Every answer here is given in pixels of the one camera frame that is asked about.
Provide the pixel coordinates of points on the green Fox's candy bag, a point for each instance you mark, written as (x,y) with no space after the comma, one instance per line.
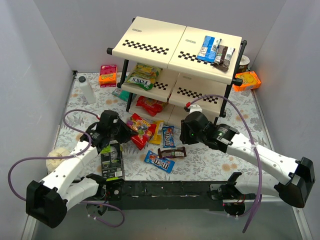
(144,76)

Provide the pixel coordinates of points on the yellow candy wrapper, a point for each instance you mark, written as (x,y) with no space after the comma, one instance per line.
(157,137)

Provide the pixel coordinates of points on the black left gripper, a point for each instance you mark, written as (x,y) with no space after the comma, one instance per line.
(124,131)

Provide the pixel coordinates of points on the blue m&m bag upper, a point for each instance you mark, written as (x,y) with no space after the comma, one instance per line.
(168,137)

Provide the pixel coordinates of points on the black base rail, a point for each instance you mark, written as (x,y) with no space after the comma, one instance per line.
(173,195)

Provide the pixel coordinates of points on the blue m&m bag lower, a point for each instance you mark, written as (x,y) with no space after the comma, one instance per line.
(161,163)

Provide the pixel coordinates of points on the blue m&m bag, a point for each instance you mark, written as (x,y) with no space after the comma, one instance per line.
(168,137)
(161,163)

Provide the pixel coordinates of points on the black green product box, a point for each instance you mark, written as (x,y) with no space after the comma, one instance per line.
(112,166)

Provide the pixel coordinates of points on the white bottle black cap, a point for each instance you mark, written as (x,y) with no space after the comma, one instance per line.
(87,90)

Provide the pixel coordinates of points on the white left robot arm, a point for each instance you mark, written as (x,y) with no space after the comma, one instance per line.
(49,200)

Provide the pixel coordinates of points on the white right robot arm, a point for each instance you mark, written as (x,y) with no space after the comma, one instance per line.
(287,178)

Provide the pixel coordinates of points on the paper cup behind shelf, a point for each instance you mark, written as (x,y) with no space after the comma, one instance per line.
(243,65)

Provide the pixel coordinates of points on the brown chocolate bar wrapper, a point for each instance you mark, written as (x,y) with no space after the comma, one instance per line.
(179,152)

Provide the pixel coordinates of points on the pink orange candy box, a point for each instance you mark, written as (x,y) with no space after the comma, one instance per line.
(108,76)

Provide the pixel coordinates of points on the red gummy candy bag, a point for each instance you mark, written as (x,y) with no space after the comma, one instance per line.
(145,130)

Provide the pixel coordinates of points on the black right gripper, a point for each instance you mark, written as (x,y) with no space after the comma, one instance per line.
(186,133)

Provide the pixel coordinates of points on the teal tissue packet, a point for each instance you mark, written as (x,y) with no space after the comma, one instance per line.
(121,94)

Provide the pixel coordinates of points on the cream three-tier shelf rack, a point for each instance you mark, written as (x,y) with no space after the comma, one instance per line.
(183,78)

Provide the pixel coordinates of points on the blue snack bag on shelf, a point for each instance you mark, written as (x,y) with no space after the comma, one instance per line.
(209,48)

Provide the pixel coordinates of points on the brown chocolate bar on shelf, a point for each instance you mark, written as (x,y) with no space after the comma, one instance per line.
(223,58)

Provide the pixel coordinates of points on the orange candy box right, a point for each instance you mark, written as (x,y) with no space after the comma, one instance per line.
(250,81)

